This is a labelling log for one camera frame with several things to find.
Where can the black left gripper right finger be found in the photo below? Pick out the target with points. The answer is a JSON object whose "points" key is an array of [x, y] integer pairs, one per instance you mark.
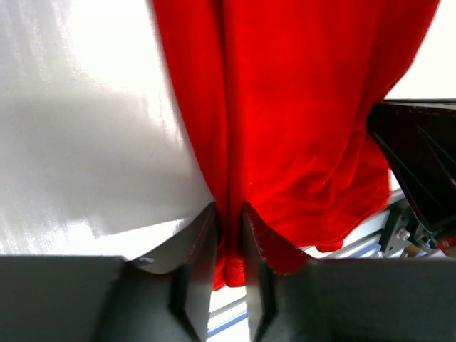
{"points": [[338, 299]]}

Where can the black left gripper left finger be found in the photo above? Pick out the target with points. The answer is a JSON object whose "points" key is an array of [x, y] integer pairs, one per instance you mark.
{"points": [[162, 295]]}

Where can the red t shirt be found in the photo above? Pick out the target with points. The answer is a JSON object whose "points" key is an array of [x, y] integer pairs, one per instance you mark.
{"points": [[274, 96]]}

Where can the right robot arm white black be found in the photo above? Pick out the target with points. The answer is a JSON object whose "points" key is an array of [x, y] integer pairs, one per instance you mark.
{"points": [[417, 138]]}

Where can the aluminium mounting rail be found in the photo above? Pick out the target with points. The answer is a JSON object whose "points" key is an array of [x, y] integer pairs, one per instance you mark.
{"points": [[320, 270]]}

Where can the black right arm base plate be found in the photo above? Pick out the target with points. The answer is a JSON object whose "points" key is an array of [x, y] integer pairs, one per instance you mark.
{"points": [[402, 229]]}

